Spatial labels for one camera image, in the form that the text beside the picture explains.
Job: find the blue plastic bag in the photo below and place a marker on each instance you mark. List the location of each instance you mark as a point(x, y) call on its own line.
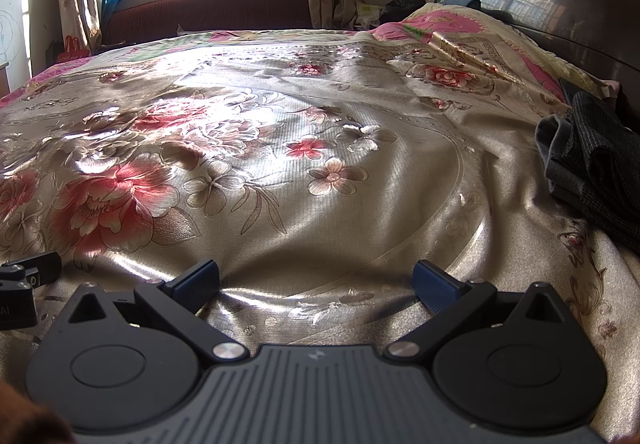
point(111, 2)

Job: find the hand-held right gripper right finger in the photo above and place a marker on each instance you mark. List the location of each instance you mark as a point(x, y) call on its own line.
point(434, 286)

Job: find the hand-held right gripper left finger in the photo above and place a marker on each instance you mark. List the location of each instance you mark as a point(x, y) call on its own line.
point(197, 283)

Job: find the gold patterned folded cloth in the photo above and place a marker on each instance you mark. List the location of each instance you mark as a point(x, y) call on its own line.
point(470, 52)

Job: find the floral satin bedspread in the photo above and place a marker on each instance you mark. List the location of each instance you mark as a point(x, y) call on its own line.
point(310, 164)

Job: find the white crumpled bags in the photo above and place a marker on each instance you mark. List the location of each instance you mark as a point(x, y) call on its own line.
point(369, 14)

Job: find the black clothes heap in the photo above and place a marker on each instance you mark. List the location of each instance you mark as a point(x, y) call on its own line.
point(402, 8)

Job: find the pink floral quilt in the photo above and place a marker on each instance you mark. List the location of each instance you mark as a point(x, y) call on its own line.
point(450, 22)

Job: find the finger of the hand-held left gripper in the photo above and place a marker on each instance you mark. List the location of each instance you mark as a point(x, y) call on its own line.
point(46, 267)

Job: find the maroon sofa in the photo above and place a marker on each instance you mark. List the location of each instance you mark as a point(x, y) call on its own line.
point(210, 12)

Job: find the red bag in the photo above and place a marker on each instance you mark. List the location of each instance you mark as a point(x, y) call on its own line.
point(74, 52)

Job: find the dark grey clothes pile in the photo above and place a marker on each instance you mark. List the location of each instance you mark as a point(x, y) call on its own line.
point(595, 164)

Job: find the wooden TV cabinet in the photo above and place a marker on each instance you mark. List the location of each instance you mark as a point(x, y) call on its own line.
point(4, 77)

